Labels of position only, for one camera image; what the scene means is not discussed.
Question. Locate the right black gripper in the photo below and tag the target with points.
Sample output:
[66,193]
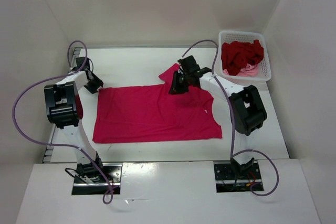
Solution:
[176,88]

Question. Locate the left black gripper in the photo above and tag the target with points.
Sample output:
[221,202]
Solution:
[98,83]

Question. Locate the magenta t shirt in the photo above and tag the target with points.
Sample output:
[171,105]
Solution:
[150,114]

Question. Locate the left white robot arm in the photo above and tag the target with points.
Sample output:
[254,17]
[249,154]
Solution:
[64,110]

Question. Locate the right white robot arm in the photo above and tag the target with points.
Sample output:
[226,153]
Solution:
[247,111]

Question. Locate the dark red t shirt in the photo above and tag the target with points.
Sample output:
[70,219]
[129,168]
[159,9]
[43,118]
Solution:
[241,54]

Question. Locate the light pink t shirt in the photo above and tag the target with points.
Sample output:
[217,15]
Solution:
[248,71]

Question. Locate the white plastic basket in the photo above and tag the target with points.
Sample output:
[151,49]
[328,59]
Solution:
[229,36]

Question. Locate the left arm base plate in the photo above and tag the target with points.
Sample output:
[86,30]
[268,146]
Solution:
[94,183]

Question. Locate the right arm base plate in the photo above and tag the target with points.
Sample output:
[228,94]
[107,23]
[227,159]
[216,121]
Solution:
[228,182]

